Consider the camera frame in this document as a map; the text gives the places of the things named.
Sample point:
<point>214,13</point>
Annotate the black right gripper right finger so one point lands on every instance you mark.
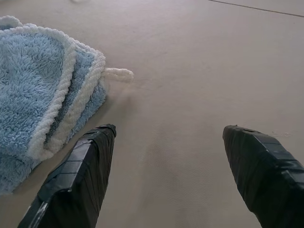
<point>266,175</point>

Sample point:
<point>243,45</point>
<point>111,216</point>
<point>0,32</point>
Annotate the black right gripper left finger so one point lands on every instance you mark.
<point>80,180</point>

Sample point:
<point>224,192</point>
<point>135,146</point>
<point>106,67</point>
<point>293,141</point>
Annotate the light blue fluffy towel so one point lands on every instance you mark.
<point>33,95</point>

